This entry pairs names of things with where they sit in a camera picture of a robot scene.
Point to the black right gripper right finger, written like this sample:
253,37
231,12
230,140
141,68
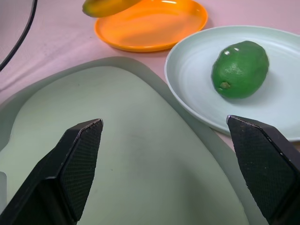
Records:
264,168

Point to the light green plate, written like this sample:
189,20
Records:
194,77

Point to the orange plate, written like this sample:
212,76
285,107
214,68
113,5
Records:
150,28

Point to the pale green tray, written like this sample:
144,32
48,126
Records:
131,145

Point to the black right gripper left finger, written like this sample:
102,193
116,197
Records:
58,173

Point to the green lime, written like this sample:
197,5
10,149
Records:
241,70

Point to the yellow banana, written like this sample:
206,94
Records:
105,8

